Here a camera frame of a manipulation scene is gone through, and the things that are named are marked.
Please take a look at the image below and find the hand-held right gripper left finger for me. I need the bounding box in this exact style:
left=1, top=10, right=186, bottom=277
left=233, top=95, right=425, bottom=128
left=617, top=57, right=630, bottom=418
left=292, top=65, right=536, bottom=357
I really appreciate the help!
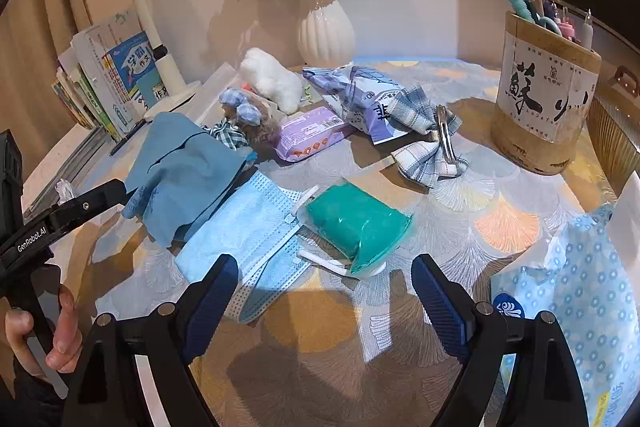
left=62, top=253, right=240, bottom=427

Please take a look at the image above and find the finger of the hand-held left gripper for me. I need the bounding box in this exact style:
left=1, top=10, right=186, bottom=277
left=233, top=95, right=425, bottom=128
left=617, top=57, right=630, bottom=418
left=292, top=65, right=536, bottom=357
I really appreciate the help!
left=49, top=178, right=127, bottom=233

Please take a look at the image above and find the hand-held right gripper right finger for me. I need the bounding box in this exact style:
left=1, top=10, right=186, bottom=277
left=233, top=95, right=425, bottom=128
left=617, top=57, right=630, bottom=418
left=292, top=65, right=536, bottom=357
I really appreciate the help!
left=410, top=253, right=588, bottom=427

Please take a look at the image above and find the blue face mask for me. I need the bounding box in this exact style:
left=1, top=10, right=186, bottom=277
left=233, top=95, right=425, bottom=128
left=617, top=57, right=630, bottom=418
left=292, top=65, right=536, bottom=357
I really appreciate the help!
left=175, top=171, right=351, bottom=325

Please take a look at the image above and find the blue cloth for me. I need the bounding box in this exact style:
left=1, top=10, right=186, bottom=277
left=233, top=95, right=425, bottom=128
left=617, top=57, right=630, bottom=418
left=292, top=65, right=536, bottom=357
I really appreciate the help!
left=122, top=113, right=256, bottom=248

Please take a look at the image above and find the green soft packet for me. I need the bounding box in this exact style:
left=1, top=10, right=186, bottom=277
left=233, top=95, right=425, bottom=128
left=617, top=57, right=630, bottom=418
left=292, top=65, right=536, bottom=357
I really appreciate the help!
left=305, top=184, right=415, bottom=278

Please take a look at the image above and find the white box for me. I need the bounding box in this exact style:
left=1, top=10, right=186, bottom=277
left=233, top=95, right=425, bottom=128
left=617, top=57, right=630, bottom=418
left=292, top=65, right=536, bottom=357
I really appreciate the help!
left=145, top=62, right=242, bottom=124

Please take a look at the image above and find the purple wipes packet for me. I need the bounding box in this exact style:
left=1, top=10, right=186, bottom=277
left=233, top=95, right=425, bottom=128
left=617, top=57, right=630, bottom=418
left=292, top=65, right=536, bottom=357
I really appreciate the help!
left=274, top=105, right=355, bottom=164

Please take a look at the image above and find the purple and white snack bag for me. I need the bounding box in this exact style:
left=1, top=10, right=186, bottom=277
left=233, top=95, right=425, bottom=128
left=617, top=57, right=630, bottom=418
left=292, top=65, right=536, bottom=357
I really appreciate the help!
left=301, top=64, right=416, bottom=145

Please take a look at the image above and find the wicker basket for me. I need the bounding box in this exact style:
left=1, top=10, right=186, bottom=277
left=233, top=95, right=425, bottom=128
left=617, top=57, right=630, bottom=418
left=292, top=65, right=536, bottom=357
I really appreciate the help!
left=587, top=66, right=640, bottom=198

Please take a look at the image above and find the person's left hand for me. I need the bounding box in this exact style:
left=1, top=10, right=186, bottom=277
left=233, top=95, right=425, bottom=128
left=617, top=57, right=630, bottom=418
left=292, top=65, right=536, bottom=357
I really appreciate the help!
left=4, top=283, right=84, bottom=375

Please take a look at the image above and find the crumpled clear wrapper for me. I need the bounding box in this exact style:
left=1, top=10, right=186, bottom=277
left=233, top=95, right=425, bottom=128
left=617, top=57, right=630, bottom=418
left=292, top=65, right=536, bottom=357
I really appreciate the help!
left=55, top=179, right=77, bottom=204

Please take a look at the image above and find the grey flat book stack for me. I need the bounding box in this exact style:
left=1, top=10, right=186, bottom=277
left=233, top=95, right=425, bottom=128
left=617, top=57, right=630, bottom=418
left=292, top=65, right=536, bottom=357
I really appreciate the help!
left=22, top=124, right=123, bottom=215

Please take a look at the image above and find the black pen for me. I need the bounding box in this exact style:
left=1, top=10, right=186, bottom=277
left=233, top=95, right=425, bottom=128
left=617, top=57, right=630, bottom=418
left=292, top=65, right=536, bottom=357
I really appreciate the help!
left=110, top=119, right=148, bottom=156

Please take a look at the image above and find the fan patterned tablecloth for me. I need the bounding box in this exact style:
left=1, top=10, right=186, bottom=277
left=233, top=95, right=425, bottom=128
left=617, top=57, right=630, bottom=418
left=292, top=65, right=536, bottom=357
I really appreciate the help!
left=20, top=59, right=640, bottom=427

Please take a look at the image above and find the row of books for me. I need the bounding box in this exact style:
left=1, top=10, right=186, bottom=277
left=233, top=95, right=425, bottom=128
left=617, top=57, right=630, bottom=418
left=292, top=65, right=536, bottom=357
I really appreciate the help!
left=51, top=9, right=168, bottom=142

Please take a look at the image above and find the blue dotted tissue pack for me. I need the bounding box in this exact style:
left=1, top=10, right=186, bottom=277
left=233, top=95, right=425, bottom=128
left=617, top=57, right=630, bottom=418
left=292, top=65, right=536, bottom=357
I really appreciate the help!
left=490, top=204, right=640, bottom=427

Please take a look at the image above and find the blue plaid bow hair clip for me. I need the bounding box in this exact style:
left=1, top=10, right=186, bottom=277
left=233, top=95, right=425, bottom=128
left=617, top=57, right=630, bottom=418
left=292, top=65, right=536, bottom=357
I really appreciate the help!
left=387, top=84, right=471, bottom=192

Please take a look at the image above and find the white desk lamp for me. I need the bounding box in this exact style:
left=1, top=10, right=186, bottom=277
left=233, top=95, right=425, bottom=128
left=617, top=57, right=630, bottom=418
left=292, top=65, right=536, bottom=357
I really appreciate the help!
left=69, top=0, right=201, bottom=112

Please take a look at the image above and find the dark blue plaid scrunchie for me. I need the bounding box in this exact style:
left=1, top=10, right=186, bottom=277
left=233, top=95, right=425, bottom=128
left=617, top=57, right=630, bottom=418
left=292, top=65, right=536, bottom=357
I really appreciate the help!
left=202, top=117, right=256, bottom=152

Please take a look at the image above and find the light blue checked scrunchie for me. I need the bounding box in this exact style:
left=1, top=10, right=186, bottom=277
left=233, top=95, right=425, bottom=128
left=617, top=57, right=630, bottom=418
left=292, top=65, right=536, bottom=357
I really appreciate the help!
left=219, top=88, right=262, bottom=126

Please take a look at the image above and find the white paper bag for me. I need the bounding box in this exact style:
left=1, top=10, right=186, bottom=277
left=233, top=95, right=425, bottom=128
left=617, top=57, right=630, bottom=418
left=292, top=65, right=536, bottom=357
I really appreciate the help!
left=617, top=172, right=640, bottom=233

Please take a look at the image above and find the bamboo pen holder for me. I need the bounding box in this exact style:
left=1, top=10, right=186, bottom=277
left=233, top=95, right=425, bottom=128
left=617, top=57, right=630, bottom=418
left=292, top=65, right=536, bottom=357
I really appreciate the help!
left=490, top=9, right=602, bottom=175

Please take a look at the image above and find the white cotton wad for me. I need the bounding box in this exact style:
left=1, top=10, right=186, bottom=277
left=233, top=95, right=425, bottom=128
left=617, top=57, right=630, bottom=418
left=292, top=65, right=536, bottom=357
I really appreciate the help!
left=239, top=48, right=304, bottom=112

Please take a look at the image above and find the white ribbed vase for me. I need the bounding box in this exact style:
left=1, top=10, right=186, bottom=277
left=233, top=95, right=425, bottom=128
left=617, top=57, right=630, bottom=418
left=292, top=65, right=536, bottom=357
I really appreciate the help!
left=296, top=0, right=357, bottom=68

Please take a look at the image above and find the brown fluffy hair tie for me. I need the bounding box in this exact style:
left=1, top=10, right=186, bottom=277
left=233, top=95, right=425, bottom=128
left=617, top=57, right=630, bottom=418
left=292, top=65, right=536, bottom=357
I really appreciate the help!
left=245, top=116, right=284, bottom=148

